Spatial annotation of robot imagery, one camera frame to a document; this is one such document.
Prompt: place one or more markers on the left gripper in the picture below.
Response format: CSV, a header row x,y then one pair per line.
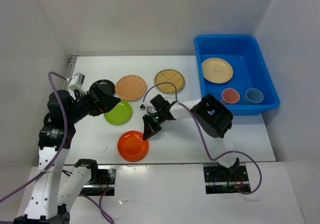
x,y
105,103

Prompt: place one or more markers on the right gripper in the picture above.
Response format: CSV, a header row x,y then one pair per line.
x,y
150,128

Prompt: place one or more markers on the orange round plate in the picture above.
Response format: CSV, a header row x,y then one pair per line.
x,y
131,146

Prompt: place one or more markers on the pink plastic cup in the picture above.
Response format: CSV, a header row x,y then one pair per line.
x,y
230,96

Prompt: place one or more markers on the beige round plate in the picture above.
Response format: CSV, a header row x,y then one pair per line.
x,y
217,70

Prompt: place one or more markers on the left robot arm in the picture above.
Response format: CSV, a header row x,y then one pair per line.
x,y
50,203

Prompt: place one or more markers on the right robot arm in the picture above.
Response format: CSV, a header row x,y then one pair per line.
x,y
210,116

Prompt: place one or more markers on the blue plastic bin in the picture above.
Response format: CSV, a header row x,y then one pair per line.
x,y
243,53

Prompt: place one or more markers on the black round plate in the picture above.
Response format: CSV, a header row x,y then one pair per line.
x,y
106,84

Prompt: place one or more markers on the green round plate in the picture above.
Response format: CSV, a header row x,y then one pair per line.
x,y
120,114

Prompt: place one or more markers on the light brown woven plate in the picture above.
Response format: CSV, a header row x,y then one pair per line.
x,y
130,87

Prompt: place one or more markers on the bamboo pattern round plate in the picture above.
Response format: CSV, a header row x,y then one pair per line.
x,y
169,80

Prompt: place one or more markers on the blue plastic cup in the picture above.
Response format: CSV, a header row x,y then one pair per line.
x,y
253,96

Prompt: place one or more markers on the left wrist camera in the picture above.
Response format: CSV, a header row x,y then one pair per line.
x,y
76,81

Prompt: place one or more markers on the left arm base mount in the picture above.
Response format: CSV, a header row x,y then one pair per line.
x,y
103,184

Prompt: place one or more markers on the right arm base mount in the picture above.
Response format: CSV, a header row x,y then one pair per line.
x,y
218,182

